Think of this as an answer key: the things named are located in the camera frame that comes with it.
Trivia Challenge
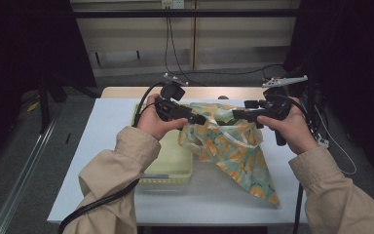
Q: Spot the dark curtain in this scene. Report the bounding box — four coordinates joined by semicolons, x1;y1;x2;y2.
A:
0;0;97;170
283;0;374;178

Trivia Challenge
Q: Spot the white power strip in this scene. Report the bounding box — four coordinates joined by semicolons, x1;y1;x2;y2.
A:
316;136;330;149

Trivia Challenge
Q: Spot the white cable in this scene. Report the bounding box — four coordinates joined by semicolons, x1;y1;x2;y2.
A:
315;106;358;176

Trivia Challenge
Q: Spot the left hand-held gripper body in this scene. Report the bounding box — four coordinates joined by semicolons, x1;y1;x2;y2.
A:
154;73;190;123

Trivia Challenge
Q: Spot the pale yellow perforated plastic basket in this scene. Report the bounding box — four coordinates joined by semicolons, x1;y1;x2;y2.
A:
131;102;195;185

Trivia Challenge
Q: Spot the white wall socket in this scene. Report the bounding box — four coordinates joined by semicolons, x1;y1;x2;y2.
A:
161;0;185;10

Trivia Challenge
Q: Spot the person's right hand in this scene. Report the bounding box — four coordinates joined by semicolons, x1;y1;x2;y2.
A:
256;97;319;156

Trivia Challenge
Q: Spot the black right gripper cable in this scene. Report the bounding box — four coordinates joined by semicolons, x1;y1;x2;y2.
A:
280;94;316;234

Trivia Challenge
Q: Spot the aluminium floor rail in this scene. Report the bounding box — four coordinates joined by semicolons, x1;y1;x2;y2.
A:
0;120;56;234

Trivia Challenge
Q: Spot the black wall cable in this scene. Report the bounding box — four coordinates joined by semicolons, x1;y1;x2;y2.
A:
164;8;208;87
167;8;285;77

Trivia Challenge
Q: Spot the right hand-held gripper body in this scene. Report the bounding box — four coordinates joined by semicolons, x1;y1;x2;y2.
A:
256;75;309;146

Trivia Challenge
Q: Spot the orange slice print cloth bag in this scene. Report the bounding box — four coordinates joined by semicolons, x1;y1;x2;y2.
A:
177;101;281;207

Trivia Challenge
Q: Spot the person's left hand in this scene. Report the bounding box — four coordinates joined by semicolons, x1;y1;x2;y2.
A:
136;93;189;141

